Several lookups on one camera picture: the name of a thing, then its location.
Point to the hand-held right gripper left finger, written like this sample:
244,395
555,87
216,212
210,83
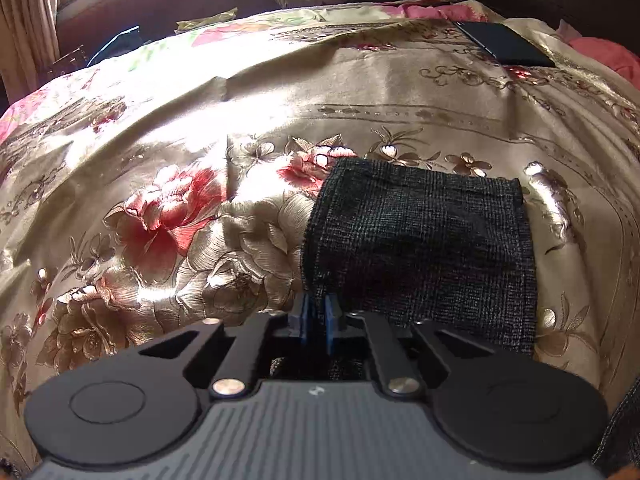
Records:
305,316

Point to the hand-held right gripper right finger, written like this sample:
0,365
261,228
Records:
330,317

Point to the dark grey knit pants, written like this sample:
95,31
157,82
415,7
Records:
425,250

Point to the floral satin bedspread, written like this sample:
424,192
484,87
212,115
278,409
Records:
200,160

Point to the yellow-green wrapper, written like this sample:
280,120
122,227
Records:
207,21

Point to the black smartphone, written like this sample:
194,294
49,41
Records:
502,42

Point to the dark blue bag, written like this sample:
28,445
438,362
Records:
117,45

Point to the pink cloth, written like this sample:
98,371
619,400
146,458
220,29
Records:
607,55

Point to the beige curtain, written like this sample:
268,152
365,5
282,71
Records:
27,15

